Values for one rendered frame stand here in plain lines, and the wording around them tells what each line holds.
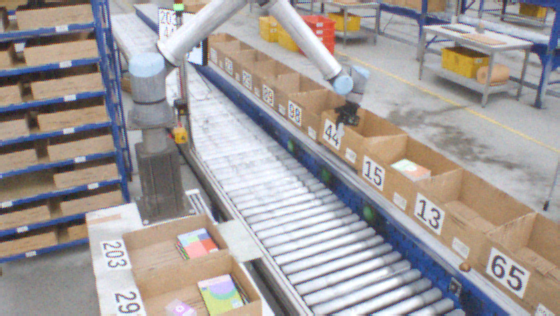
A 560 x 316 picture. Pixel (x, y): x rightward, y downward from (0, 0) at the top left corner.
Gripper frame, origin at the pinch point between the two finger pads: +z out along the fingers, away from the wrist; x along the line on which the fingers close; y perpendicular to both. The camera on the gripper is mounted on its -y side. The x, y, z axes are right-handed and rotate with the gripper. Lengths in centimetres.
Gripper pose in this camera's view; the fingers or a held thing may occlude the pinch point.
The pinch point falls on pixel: (339, 137)
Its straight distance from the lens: 234.8
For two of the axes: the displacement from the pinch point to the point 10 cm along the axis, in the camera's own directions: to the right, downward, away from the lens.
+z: -2.3, 9.1, 3.5
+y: 4.3, 4.1, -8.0
